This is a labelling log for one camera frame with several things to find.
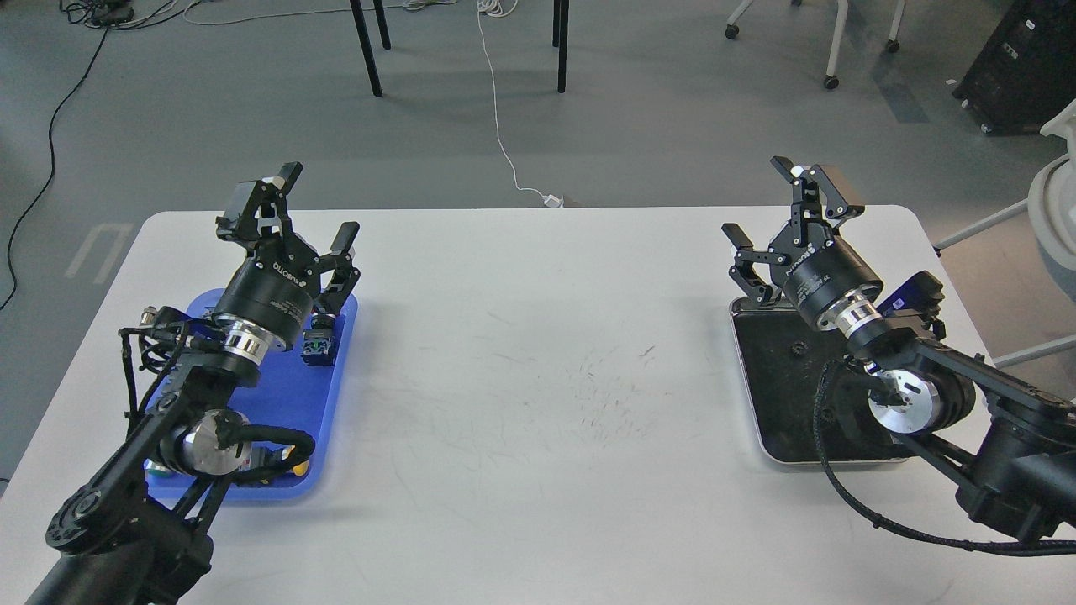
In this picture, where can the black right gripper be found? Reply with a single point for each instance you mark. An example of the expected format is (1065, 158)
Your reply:
(827, 270)

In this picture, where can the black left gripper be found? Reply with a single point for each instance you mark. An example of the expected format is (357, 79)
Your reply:
(283, 281)

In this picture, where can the silver green industrial part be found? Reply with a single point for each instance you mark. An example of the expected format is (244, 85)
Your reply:
(156, 473)

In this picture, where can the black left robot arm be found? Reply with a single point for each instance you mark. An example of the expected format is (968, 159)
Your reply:
(138, 532)

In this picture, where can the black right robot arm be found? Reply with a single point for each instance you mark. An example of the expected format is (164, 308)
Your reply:
(1006, 445)

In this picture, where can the metal tray with black mat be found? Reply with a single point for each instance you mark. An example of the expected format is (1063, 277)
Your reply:
(782, 388)

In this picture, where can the blue plastic tray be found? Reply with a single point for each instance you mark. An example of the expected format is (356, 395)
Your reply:
(290, 395)

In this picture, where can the white chair at right edge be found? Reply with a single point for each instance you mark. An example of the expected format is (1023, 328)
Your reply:
(1050, 203)

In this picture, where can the black equipment case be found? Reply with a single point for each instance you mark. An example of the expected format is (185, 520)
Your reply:
(1025, 74)

